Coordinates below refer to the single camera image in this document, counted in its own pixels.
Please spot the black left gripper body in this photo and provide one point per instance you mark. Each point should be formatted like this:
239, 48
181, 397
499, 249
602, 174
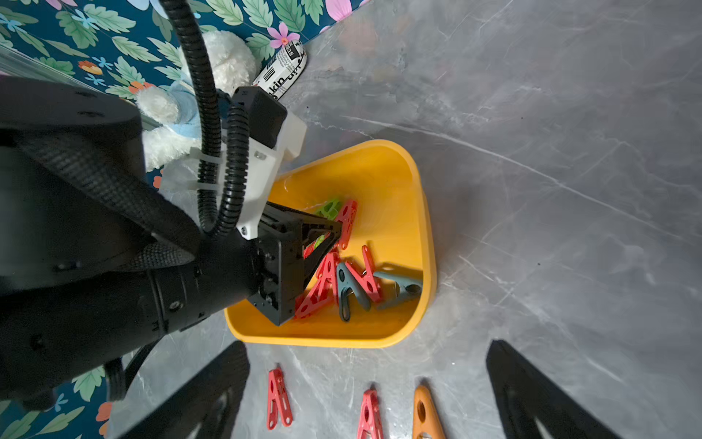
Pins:
283, 234

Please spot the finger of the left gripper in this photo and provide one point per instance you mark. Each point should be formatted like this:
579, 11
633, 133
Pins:
313, 227

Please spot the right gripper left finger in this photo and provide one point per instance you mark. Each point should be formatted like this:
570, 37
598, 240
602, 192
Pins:
207, 405

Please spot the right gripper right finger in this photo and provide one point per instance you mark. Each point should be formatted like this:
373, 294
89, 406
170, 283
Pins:
528, 400

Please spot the green clothespin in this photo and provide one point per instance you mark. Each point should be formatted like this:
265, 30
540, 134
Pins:
330, 211

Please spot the yellow plastic storage box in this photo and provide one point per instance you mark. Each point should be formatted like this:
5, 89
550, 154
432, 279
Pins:
392, 219

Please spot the orange clothespin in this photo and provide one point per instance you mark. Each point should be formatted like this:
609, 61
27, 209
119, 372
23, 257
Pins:
426, 421

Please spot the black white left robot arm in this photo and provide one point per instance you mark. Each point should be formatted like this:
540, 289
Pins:
96, 266

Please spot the red clothespin in box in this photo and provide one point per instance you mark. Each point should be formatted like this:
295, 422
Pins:
347, 216

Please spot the red boxed clothespin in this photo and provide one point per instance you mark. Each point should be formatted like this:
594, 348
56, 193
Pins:
324, 292
366, 277

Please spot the teal grey clothespin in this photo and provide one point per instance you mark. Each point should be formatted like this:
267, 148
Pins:
403, 288
347, 286

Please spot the newspaper print pouch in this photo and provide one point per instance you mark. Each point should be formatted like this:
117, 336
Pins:
283, 70

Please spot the white plush teddy bear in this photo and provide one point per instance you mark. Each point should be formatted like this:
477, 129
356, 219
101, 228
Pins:
233, 65

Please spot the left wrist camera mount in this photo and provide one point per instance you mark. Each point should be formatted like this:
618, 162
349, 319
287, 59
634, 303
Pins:
261, 134

